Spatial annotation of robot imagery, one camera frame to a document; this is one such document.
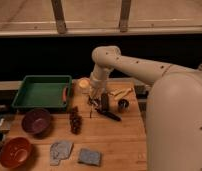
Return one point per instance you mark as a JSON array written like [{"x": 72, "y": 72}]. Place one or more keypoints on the pale wooden pieces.
[{"x": 120, "y": 93}]

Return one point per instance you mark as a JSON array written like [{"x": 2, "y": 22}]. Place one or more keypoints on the blue grey sponge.
[{"x": 89, "y": 157}]

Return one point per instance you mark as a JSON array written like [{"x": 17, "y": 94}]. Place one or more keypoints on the red bowl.
[{"x": 15, "y": 152}]

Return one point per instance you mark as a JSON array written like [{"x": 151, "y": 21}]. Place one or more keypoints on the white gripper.
[{"x": 95, "y": 95}]

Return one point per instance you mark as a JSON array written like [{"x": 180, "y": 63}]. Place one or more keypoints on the black handled utensil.
[{"x": 109, "y": 115}]

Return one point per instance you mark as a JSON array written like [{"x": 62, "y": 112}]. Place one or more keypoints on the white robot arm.
[{"x": 174, "y": 107}]

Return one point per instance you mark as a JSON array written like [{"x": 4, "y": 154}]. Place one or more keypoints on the left wooden post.
[{"x": 59, "y": 16}]

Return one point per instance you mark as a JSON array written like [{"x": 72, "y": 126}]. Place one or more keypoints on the brown pine cone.
[{"x": 75, "y": 120}]

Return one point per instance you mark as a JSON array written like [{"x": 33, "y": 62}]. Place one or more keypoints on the green plastic tray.
[{"x": 43, "y": 91}]

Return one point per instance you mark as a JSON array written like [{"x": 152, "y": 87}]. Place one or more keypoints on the right wooden post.
[{"x": 124, "y": 15}]

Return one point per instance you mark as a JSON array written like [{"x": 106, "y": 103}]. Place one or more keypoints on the grey folded cloth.
[{"x": 60, "y": 150}]

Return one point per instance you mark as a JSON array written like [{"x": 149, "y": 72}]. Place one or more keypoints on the small metal cup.
[{"x": 123, "y": 105}]

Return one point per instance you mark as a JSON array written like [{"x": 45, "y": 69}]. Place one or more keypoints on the purple bowl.
[{"x": 36, "y": 121}]

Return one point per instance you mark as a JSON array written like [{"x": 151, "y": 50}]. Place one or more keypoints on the wooden post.
[
  {"x": 59, "y": 16},
  {"x": 124, "y": 15}
]

